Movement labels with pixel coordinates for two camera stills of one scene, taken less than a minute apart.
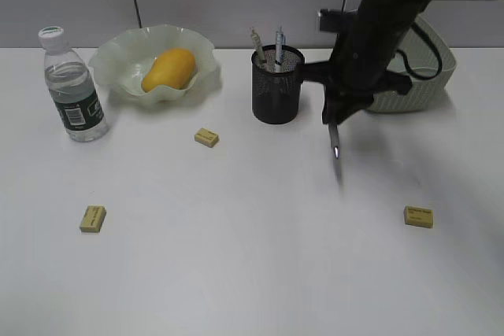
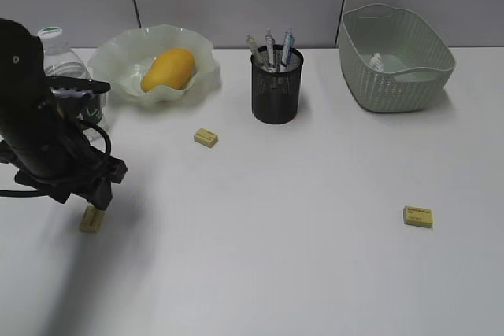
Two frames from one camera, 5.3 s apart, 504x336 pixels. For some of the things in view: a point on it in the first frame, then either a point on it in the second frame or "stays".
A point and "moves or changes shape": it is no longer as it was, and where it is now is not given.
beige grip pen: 260,53 moves or changes shape
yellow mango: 172,67 stays
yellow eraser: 419,216 stays
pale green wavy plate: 120,60 stays
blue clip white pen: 279,48 to 289,43
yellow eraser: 206,138 stays
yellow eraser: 93,219 stays
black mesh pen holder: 276,84 stays
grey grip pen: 335,138 to 270,46
